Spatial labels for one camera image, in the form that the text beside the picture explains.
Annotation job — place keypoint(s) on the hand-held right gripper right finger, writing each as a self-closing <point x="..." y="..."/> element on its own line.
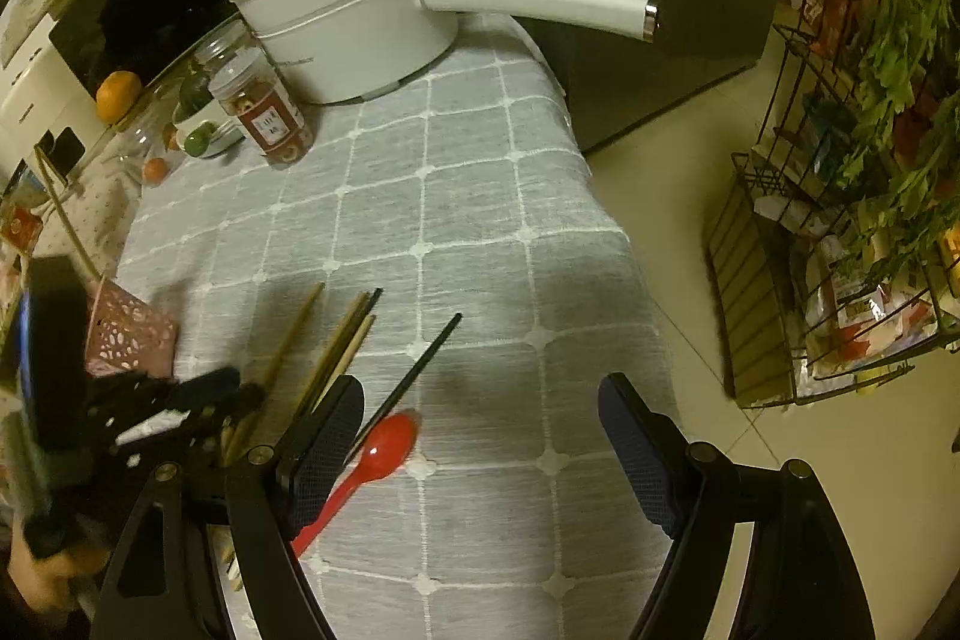
<point x="637" y="452"/>

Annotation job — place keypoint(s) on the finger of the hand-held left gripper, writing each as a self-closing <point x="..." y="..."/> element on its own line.
<point x="240" y="401"/>
<point x="210" y="383"/>

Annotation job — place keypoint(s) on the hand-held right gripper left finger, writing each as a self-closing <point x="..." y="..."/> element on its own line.
<point x="330" y="452"/>

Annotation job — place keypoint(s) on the red plastic spoon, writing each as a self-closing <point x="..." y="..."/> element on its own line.
<point x="390" y="441"/>

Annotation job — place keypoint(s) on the pink perforated utensil holder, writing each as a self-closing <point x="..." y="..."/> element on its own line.
<point x="127" y="325"/>

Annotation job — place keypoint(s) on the light wooden chopstick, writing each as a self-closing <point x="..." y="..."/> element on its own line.
<point x="356" y="344"/>
<point x="296" y="329"/>
<point x="337" y="340"/>

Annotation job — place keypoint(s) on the black chopstick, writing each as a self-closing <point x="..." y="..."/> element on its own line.
<point x="420" y="362"/>

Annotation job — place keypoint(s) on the dark wooden chopstick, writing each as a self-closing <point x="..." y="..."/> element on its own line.
<point x="373" y="301"/>

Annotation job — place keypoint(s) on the person's left hand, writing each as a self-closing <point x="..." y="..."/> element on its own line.
<point x="49" y="576"/>

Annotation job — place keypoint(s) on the red tin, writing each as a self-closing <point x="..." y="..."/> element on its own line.
<point x="19" y="231"/>

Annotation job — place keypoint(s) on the floral tablecloth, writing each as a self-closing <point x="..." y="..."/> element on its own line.
<point x="105" y="212"/>

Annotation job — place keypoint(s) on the small tangerine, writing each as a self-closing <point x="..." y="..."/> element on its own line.
<point x="155" y="171"/>

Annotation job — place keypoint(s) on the clear glass jar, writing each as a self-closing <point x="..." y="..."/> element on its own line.
<point x="146" y="141"/>

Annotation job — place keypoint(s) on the green headed wooden utensil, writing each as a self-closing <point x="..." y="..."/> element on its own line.
<point x="196" y="144"/>

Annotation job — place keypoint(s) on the stack of white plates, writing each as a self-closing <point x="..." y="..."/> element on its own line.
<point x="221" y="134"/>

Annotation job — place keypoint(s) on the heap of snack packets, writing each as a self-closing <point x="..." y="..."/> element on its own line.
<point x="855" y="317"/>

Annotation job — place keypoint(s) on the orange fruit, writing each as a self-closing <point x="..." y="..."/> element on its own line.
<point x="118" y="96"/>

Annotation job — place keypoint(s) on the grey checked tablecloth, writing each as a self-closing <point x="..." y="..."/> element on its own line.
<point x="450" y="220"/>

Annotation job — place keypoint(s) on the red label spice jar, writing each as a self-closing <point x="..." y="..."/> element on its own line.
<point x="262" y="115"/>

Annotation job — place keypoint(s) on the grey lid spice jar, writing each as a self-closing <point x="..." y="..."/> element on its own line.
<point x="214" y="44"/>

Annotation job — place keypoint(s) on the black microwave oven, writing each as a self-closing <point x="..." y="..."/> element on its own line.
<point x="150" y="10"/>

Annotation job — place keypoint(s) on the white electric pot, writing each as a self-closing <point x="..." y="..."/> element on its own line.
<point x="352" y="25"/>

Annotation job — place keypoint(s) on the green leafy vegetables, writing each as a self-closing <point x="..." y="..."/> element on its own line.
<point x="900" y="48"/>

